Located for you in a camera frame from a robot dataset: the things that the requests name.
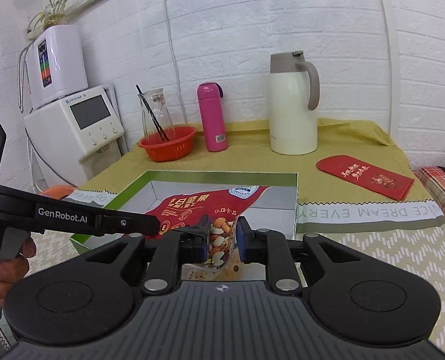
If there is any potted green plant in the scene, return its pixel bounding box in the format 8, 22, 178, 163
26, 0, 68, 41

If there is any red mixed nuts bag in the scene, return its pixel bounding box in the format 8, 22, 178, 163
148, 186, 268, 272

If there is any glass carafe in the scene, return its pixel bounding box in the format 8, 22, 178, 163
137, 88, 177, 143

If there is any red envelope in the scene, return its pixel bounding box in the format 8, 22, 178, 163
316, 154, 414, 201

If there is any green cardboard box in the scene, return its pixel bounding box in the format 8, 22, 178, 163
66, 170, 298, 239

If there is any black stirring stick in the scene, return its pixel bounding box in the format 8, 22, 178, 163
135, 84, 170, 143

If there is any pink thermos bottle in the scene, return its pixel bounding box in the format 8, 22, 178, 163
196, 82, 228, 152

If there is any person left hand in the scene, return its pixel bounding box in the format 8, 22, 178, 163
0, 237, 37, 309

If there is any white water dispenser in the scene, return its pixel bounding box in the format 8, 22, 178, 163
25, 85, 128, 187

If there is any yellow green tablecloth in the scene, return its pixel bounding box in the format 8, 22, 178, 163
83, 118, 413, 203

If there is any white water purifier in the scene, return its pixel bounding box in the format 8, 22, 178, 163
26, 24, 88, 109

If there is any red plastic basket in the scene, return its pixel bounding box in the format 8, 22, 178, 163
138, 125, 197, 163

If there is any cream thermos jug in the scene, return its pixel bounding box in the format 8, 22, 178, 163
267, 50, 321, 155

